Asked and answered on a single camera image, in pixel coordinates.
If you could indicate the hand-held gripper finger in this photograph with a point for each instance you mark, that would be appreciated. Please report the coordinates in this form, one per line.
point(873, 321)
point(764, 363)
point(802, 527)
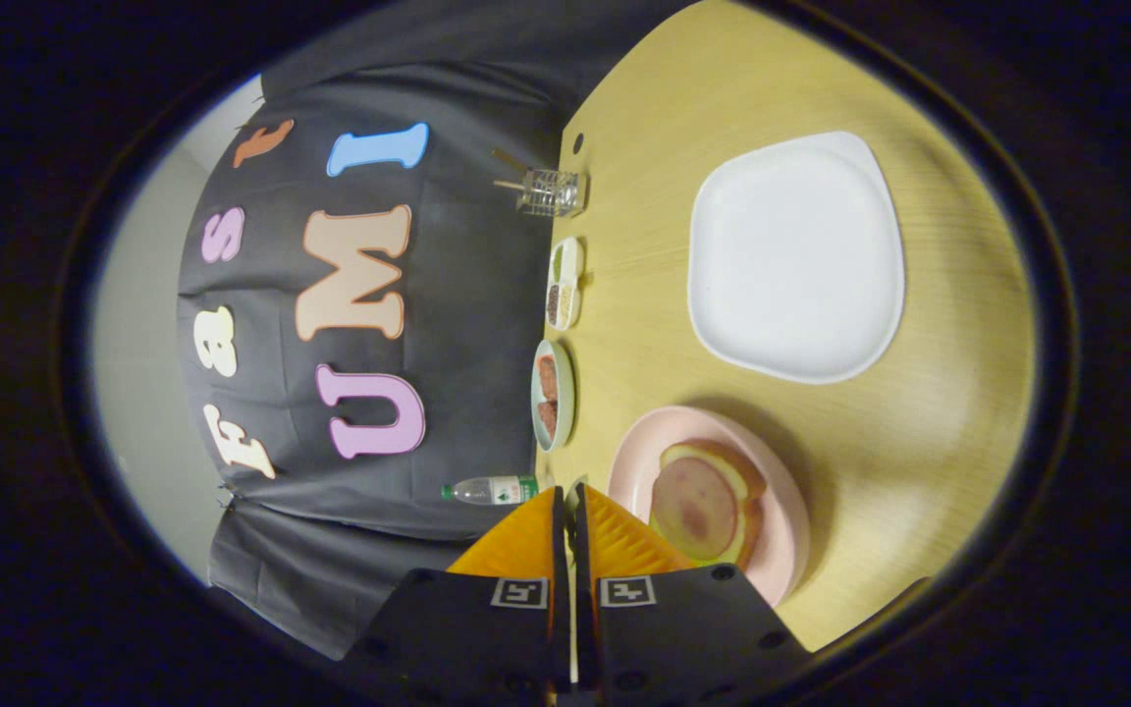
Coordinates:
point(560, 560)
point(581, 560)

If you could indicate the clear plastic water bottle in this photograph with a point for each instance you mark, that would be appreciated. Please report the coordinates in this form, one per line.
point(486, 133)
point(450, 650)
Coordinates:
point(492, 489)

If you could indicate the pink ham slice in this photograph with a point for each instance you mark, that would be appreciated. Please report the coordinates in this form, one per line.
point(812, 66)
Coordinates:
point(693, 506)

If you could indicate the brown meat piece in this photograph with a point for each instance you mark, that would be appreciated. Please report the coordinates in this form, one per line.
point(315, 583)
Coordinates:
point(548, 420)
point(548, 376)

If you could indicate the pale green round plate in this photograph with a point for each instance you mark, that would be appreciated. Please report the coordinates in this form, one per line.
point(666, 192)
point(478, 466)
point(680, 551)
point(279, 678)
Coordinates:
point(566, 393)

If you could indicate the fried egg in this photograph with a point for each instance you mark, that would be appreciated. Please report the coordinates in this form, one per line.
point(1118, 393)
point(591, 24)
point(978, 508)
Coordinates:
point(747, 491)

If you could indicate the pink round plate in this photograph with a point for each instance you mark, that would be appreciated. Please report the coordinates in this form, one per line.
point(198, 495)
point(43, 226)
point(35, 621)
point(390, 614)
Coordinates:
point(781, 530)

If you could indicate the white divided seasoning dish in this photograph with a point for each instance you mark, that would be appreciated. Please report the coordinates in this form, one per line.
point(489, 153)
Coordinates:
point(571, 285)

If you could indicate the black backdrop cloth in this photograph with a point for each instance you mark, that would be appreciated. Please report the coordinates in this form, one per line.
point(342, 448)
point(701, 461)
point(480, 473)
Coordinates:
point(467, 295)

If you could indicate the clear glass cup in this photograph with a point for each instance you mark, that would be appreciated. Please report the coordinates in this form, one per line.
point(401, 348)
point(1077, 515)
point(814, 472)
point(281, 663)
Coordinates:
point(551, 193)

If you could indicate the white square plate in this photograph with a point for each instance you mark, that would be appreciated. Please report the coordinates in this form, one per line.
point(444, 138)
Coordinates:
point(791, 255)

